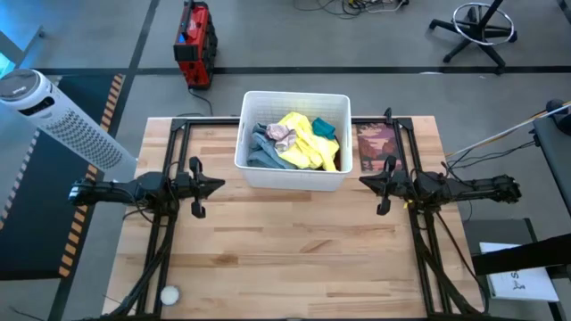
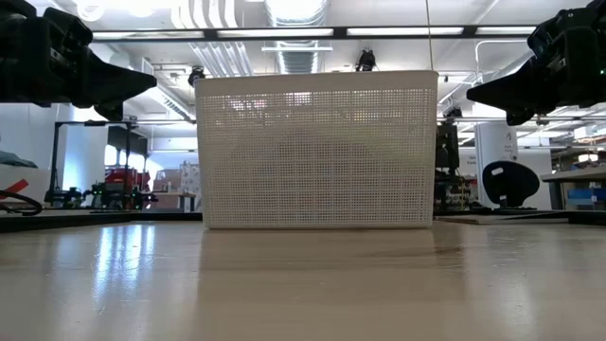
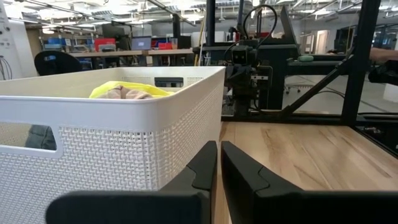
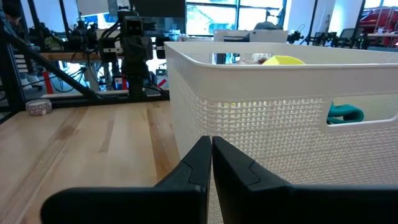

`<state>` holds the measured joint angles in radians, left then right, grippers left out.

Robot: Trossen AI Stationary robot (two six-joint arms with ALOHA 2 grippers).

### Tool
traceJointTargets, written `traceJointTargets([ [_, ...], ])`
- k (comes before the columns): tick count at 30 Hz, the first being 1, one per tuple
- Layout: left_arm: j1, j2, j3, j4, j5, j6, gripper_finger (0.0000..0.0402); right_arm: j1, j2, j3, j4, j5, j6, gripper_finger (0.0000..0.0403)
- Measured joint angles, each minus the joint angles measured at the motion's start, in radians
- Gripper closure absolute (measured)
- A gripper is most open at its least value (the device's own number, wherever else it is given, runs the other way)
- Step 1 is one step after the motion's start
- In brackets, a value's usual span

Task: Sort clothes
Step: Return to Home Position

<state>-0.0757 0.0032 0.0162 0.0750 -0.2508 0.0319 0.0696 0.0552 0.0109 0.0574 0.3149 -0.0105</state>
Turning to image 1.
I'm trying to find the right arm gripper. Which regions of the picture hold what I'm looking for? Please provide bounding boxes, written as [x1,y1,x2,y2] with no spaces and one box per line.
[359,155,418,217]

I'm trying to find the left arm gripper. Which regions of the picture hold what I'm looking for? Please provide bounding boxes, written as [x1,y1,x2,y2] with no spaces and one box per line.
[174,156,227,219]

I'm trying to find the large blue-grey garment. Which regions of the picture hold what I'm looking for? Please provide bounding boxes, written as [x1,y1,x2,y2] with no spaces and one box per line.
[246,131,298,170]

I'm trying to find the small blue-grey garment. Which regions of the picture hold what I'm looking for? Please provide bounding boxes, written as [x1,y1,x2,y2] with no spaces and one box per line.
[251,122,271,151]

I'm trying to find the yellow garment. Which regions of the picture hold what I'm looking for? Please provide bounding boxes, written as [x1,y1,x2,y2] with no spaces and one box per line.
[276,111,341,173]

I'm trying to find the teal garment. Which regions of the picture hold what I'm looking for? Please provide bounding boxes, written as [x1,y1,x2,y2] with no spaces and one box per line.
[310,117,336,141]

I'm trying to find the white perforated plastic basket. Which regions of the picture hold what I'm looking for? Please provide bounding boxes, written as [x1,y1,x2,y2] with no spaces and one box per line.
[234,91,353,192]

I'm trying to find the pink garment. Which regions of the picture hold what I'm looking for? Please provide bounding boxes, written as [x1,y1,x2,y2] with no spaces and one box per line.
[266,123,298,152]

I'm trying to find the white round puck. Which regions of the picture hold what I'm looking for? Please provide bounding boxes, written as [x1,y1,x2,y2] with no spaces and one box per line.
[160,284,181,307]

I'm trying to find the dark grey floor panel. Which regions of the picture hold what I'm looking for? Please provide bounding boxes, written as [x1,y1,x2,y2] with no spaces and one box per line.
[462,217,541,251]

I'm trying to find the white pole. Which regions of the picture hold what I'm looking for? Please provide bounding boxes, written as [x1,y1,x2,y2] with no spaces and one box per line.
[445,100,571,158]

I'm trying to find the red and black toolbox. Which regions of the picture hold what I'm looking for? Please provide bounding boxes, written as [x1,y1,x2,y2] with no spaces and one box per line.
[172,0,219,90]

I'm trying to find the black hazard-striped floor mat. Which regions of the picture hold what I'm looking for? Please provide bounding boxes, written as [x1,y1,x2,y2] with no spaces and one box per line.
[55,73,128,135]
[0,128,102,281]

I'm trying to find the white tower fan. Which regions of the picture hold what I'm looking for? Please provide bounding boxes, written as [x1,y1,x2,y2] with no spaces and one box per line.
[0,68,138,173]

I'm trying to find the black blurred bar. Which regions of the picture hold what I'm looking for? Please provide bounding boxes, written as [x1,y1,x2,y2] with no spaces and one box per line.
[471,232,571,276]

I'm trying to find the white paper sheet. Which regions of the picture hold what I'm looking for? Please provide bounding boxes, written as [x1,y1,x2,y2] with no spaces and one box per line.
[479,242,560,303]

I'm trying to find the grey bench with black edge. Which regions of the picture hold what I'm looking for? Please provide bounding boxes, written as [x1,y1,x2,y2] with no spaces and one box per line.
[530,100,571,218]

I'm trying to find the black office stool base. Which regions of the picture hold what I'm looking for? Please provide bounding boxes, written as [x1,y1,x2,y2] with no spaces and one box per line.
[428,0,519,76]

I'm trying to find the black metal rig frame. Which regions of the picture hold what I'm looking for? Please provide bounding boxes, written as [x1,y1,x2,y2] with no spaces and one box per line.
[104,106,490,321]

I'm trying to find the black toolbox power cable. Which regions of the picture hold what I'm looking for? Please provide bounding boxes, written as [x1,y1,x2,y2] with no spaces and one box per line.
[186,87,215,118]

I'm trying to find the tangled floor cables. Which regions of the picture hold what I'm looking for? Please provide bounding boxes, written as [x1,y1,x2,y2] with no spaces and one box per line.
[292,0,410,20]

